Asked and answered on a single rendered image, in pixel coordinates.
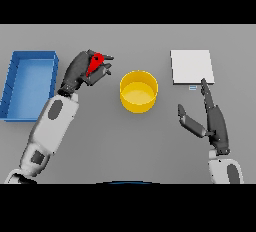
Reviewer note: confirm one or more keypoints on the blue tray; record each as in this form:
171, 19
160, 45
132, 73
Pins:
28, 84

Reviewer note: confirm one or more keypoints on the yellow bowl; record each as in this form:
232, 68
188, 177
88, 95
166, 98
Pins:
138, 92

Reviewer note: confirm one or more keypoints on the pale square measuring scale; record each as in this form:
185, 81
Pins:
192, 66

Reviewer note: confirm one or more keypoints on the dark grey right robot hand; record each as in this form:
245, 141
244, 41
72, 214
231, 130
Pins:
217, 122

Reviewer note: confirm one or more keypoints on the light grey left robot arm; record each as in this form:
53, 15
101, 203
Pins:
50, 126

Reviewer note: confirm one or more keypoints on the red beaker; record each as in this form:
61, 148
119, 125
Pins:
95, 62

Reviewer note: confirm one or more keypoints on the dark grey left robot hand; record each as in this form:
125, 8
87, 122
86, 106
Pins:
75, 70

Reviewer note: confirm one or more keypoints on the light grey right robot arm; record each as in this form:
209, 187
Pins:
222, 171

